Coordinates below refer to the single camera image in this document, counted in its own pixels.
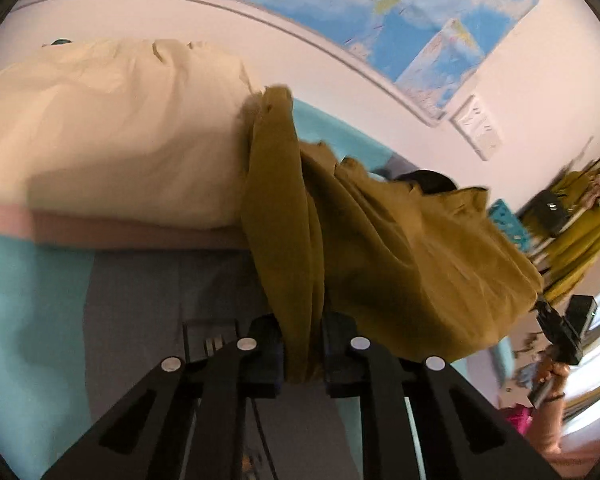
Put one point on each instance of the pink object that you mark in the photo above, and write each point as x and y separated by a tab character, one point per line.
516	420

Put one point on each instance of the person's right hand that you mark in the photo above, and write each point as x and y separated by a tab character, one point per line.
555	372

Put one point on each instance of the cream fabric bundle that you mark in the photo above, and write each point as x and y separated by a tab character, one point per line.
105	135

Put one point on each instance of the colourful wall map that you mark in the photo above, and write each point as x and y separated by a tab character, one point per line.
430	10

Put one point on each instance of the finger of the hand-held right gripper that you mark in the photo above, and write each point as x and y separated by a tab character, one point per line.
544	312

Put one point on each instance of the black handbag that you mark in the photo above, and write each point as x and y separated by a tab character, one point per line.
547	208

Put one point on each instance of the person's right forearm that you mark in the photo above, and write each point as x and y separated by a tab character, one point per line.
547	425

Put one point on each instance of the black garment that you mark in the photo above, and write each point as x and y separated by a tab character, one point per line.
430	181

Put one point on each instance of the pink cloth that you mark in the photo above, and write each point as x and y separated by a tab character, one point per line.
80	232

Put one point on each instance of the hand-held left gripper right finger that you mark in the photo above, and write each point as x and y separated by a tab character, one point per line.
336	360

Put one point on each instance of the white wall switch panel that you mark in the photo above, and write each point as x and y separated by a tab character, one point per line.
475	127

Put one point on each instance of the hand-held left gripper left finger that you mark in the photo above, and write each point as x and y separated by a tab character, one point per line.
267	360

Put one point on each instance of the clothes rack with garments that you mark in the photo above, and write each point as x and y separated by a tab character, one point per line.
585	245

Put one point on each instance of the olive green jacket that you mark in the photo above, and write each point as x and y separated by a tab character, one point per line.
405	270

